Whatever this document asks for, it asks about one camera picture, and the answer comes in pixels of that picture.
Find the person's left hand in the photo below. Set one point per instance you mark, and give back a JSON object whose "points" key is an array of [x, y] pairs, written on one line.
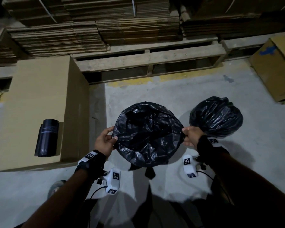
{"points": [[104, 143]]}

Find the person's right hand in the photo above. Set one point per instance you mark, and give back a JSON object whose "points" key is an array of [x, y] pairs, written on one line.
{"points": [[193, 136]]}

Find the roll of black bags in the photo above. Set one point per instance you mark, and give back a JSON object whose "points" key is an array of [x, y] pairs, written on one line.
{"points": [[47, 137]]}

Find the person's left forearm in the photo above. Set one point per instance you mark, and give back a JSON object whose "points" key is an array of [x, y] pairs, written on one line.
{"points": [[59, 201]]}

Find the person's right forearm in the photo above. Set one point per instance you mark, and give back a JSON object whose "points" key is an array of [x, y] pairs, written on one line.
{"points": [[251, 192]]}

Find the person's left foot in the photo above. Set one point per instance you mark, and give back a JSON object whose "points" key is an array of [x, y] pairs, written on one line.
{"points": [[55, 188]]}

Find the large plain cardboard box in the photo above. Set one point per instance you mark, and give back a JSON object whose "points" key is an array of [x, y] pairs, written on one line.
{"points": [[35, 104]]}

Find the wooden pallet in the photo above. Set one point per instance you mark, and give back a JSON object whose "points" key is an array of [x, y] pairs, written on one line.
{"points": [[152, 58], [1, 72], [247, 41]]}

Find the cardboard box with blue tape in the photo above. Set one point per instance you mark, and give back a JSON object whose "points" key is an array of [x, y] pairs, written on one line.
{"points": [[273, 73]]}

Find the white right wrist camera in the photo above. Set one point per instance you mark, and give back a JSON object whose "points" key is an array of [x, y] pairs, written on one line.
{"points": [[189, 165]]}

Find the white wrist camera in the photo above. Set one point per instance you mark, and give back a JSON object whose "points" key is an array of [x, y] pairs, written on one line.
{"points": [[113, 181], [189, 165]]}

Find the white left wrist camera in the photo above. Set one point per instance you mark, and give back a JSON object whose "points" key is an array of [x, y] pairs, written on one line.
{"points": [[113, 181]]}

